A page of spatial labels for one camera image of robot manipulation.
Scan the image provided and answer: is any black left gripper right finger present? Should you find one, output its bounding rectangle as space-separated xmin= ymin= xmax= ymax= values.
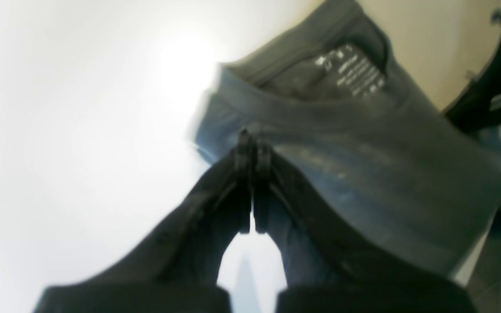
xmin=253 ymin=139 xmax=477 ymax=313

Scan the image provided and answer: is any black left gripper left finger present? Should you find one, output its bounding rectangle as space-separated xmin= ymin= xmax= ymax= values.
xmin=34 ymin=130 xmax=253 ymax=313

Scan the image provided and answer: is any grey T-shirt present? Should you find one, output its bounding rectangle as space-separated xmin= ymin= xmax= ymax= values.
xmin=195 ymin=0 xmax=501 ymax=277

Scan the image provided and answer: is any black tripod stand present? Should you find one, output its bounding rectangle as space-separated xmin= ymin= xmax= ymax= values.
xmin=444 ymin=9 xmax=501 ymax=135

